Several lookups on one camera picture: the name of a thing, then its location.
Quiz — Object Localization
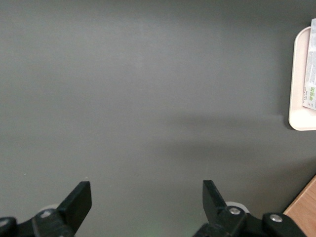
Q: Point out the cream plastic tray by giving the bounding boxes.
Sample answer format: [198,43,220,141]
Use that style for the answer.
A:
[288,26,316,131]

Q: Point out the red tartan cookie box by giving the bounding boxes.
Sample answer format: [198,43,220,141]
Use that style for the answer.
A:
[301,18,316,110]

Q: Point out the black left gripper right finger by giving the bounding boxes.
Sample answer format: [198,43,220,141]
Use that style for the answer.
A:
[192,180,308,237]

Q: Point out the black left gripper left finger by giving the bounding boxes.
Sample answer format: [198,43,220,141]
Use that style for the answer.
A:
[0,181,93,237]

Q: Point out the wooden drawer cabinet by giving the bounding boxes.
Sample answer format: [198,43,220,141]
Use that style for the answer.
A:
[282,173,316,237]

